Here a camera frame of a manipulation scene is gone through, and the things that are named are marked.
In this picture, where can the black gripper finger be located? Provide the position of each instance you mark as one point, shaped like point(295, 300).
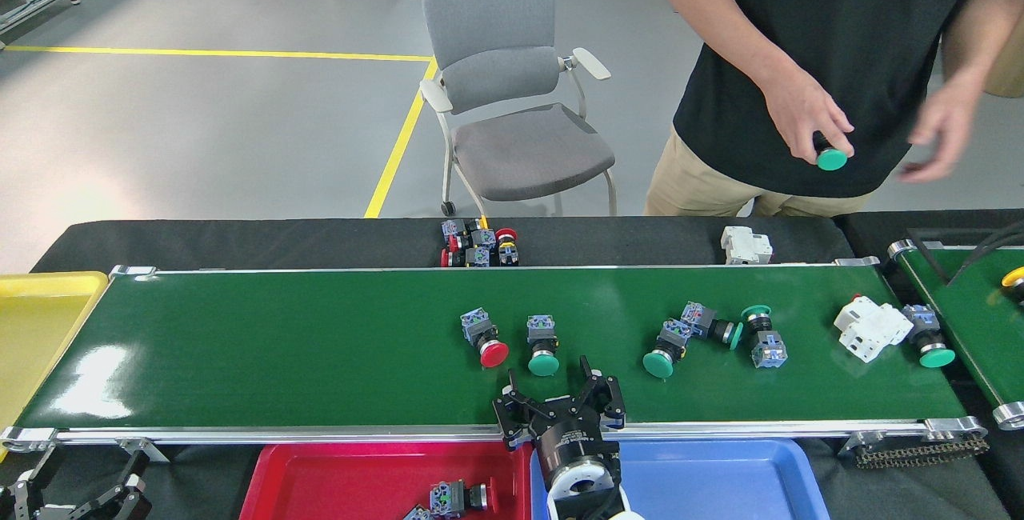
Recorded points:
point(20, 500)
point(128, 498)

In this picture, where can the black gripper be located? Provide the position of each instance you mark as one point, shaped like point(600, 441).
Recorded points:
point(572, 440)

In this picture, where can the green mushroom push button switch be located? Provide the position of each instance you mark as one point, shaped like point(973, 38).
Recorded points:
point(543, 365)
point(768, 352)
point(937, 358)
point(832, 158)
point(698, 318)
point(658, 365)

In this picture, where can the white circuit breaker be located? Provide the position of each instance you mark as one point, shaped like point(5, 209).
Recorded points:
point(872, 332)
point(746, 246)

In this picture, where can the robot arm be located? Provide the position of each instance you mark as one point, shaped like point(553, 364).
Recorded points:
point(580, 488)

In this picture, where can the person's left forearm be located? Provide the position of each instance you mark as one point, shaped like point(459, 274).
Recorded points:
point(984, 40)

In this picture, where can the person's right forearm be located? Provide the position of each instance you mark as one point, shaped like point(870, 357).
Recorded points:
point(720, 24)

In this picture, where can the yellow plastic tray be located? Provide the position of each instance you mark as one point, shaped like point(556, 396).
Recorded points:
point(36, 336)

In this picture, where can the blue plastic tray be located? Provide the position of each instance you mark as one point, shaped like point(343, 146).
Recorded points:
point(720, 480)

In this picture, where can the red plastic tray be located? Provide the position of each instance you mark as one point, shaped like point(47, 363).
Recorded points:
point(336, 480)

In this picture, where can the green conveyor belt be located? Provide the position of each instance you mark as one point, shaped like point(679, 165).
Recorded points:
point(320, 344)
point(972, 328)

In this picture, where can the person's right hand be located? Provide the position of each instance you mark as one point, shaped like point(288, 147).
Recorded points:
point(796, 116)

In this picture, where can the person's left hand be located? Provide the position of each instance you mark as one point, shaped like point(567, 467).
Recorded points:
point(948, 124)

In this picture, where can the grey office chair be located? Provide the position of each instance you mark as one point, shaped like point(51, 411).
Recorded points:
point(492, 24)

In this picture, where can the person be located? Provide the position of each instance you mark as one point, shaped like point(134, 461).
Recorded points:
point(840, 40)

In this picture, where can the black guide frame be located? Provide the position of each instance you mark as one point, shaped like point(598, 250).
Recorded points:
point(948, 280)

